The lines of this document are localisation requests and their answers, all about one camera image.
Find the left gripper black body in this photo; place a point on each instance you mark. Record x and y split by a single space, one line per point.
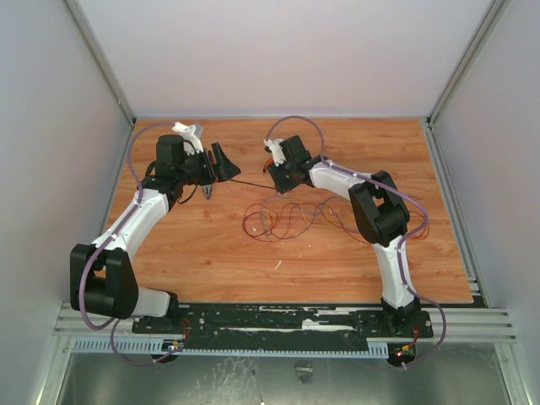
197 168

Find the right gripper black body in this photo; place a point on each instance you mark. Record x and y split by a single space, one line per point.
285 170

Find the black zip tie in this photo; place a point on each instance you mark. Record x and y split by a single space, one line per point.
247 183

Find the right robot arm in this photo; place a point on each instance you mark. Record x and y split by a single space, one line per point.
380 214

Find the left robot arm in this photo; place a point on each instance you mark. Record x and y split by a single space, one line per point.
102 280

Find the small orange needle-nose pliers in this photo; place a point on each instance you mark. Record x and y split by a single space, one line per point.
267 165

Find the large orange black pliers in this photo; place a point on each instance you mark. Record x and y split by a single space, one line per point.
207 191

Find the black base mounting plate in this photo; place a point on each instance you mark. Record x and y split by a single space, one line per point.
283 328

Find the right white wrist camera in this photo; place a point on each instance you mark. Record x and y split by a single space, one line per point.
275 148

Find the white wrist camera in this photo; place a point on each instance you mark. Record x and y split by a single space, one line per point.
192 134
275 148

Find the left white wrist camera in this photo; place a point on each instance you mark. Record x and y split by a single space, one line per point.
192 134

